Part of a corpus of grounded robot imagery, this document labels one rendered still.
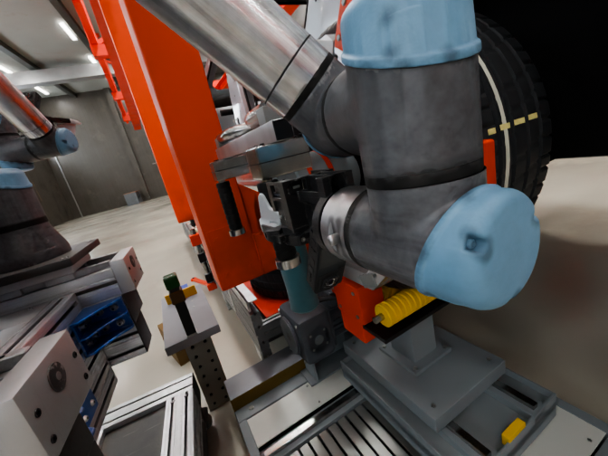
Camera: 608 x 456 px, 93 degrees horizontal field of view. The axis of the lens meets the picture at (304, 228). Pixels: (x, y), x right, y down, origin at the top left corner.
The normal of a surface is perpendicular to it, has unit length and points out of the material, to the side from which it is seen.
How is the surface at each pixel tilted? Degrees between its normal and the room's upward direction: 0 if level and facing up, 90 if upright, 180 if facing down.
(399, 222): 90
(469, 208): 32
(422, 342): 90
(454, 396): 0
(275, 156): 90
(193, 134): 90
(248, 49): 106
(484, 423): 0
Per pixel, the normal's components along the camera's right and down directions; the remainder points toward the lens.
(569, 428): -0.22, -0.94
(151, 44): 0.46, 0.14
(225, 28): -0.05, 0.55
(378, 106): -0.77, 0.33
